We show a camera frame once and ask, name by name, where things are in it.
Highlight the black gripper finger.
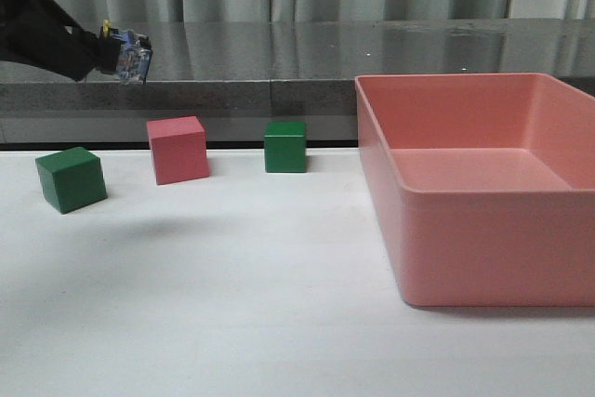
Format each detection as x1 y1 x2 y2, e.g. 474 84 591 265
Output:
1 0 100 81

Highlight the yellow push button switch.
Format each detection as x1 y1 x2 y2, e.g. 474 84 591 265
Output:
97 20 153 85

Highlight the green cube far left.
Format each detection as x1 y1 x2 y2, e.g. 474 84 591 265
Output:
35 147 108 214

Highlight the pink cube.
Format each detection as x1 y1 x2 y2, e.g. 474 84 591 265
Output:
146 115 210 185

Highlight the grey stone counter ledge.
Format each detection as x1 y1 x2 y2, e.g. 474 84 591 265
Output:
1 19 594 149

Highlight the green cube near bin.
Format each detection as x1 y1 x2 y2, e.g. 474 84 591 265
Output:
264 121 307 173

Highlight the pink plastic bin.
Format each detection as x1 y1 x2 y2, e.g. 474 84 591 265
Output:
355 73 594 307

